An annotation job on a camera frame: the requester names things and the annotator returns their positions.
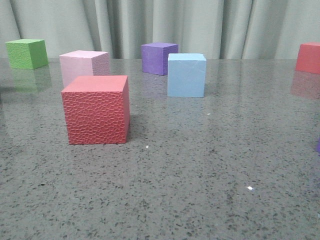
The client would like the light blue foam block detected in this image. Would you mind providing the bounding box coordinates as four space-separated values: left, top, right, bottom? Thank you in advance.
167 53 207 98

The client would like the red textured foam block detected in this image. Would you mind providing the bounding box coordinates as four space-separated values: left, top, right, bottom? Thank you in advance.
61 75 130 145

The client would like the dark purple foam block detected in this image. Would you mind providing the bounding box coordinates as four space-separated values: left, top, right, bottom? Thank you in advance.
141 42 179 76

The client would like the pink foam block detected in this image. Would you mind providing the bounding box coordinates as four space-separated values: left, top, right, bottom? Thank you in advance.
59 50 110 87

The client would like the grey-green curtain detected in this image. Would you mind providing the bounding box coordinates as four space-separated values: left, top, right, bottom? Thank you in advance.
0 0 320 59

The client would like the green foam block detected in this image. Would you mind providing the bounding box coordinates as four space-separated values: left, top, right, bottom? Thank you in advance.
5 39 49 70

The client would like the light purple foam block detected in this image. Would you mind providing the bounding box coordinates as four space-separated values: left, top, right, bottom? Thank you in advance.
316 139 320 153

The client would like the red foam block far right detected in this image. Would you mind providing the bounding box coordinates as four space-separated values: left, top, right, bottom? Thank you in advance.
295 42 320 74

